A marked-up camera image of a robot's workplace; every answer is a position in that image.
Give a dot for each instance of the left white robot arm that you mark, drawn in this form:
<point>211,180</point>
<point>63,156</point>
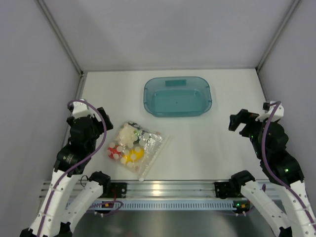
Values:
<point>57,217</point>

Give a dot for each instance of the aluminium mounting rail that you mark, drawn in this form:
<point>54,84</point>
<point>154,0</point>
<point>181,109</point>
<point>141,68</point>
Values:
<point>153,189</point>

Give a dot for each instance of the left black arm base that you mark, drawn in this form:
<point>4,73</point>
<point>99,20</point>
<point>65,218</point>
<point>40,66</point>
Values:
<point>115,190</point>

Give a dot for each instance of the yellow fake food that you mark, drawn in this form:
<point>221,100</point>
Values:
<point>133,155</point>

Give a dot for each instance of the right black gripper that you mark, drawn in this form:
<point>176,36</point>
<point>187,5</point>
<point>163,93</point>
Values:
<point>235,119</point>

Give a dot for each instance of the white fake food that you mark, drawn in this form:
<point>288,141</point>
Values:
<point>127,135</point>

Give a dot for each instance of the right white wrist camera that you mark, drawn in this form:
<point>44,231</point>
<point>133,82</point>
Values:
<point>272,109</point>

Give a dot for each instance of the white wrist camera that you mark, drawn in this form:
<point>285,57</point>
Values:
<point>79,109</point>
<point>272,109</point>

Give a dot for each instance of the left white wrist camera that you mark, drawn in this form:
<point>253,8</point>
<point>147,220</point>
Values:
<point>79,109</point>

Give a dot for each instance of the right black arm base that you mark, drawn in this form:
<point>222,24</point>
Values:
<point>225,190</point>

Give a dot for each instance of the clear dotted zip bag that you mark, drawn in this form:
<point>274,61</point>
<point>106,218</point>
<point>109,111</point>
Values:
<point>152,149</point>

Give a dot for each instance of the red fake food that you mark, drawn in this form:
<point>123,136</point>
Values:
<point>115,152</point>

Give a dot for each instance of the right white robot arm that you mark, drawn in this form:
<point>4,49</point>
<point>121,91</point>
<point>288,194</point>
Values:
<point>285,174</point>

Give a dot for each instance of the slotted cable duct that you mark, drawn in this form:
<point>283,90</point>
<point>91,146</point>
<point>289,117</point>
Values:
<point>129,205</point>

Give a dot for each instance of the teal plastic bin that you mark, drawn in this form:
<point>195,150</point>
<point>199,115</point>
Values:
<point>170,97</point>

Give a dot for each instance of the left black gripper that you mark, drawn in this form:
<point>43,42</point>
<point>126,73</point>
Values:
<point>100,125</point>

